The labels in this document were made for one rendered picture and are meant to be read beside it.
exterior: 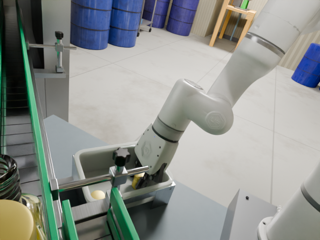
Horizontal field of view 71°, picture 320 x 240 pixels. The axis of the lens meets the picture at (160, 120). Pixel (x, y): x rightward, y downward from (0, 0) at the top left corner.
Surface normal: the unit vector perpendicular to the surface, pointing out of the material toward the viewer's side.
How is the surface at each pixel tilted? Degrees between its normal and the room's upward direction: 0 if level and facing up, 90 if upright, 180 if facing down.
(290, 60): 90
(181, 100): 77
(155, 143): 72
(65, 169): 0
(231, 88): 86
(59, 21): 90
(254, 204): 1
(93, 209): 0
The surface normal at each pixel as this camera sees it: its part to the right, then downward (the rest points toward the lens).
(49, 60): 0.47, 0.57
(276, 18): -0.50, 0.11
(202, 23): -0.43, 0.40
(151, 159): -0.73, -0.12
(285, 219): -0.97, -0.15
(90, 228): 0.23, -0.81
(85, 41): 0.07, 0.56
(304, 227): -0.72, 0.22
